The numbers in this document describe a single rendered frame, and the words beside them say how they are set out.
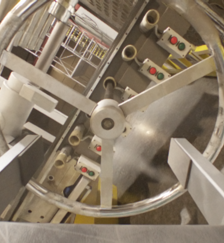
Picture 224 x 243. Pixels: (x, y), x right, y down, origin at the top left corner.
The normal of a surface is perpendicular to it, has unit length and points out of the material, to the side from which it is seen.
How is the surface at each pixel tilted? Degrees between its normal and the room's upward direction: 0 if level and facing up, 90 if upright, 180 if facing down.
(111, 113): 90
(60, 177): 90
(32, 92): 90
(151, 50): 90
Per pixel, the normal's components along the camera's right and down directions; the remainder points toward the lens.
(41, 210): 0.00, 0.29
